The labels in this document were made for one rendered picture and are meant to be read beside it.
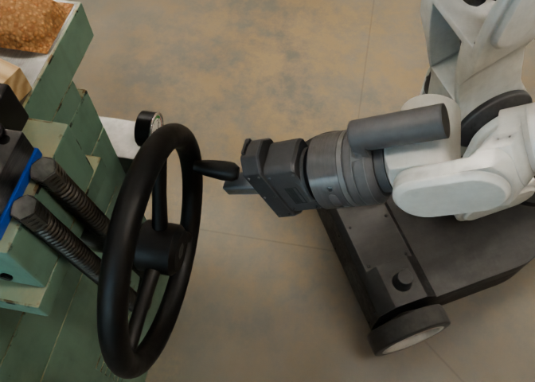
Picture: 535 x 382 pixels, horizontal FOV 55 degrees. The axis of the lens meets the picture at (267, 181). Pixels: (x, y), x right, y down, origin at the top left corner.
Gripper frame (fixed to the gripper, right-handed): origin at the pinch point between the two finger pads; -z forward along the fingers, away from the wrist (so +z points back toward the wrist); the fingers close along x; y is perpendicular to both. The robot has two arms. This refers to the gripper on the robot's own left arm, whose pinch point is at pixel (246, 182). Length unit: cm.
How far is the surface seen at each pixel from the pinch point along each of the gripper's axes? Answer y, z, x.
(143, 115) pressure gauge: -15.1, -23.1, 2.7
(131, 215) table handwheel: 15.4, 1.8, 15.9
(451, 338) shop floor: -16, 3, -93
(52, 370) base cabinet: 23.2, -33.1, -9.0
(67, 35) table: -9.7, -16.8, 22.2
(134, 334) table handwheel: 21.9, -5.2, 4.0
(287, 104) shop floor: -82, -44, -60
